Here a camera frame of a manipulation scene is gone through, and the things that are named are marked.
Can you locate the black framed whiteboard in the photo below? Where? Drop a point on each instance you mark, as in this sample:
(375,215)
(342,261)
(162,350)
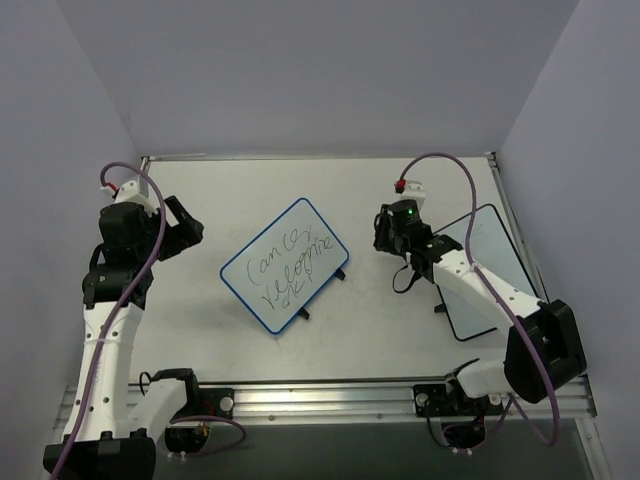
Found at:
(492,247)

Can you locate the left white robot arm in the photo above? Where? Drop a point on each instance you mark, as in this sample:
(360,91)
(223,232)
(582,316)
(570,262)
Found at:
(103,439)

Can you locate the blue framed whiteboard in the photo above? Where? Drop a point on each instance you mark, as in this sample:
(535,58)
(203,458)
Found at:
(285,266)

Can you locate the aluminium mounting rail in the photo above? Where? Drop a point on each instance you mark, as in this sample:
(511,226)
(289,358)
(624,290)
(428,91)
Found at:
(383,402)

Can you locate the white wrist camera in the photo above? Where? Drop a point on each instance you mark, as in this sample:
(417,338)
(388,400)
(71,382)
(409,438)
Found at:
(411,190)
(135,190)

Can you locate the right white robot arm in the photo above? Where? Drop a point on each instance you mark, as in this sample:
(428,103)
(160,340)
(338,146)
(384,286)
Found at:
(543,345)

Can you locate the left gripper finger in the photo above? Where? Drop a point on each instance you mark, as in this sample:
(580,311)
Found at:
(178,239)
(185,224)

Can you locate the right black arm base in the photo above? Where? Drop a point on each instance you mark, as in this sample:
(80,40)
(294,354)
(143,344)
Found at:
(455,421)

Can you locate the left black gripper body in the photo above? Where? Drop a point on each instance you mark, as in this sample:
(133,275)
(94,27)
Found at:
(181,228)

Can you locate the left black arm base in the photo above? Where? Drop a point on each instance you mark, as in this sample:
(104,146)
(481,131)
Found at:
(201,401)

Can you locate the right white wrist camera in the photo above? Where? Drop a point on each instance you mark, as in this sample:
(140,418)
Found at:
(411,190)

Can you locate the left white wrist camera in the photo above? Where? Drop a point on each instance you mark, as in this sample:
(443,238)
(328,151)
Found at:
(135,190)

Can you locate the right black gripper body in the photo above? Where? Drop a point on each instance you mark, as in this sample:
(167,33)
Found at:
(381,235)

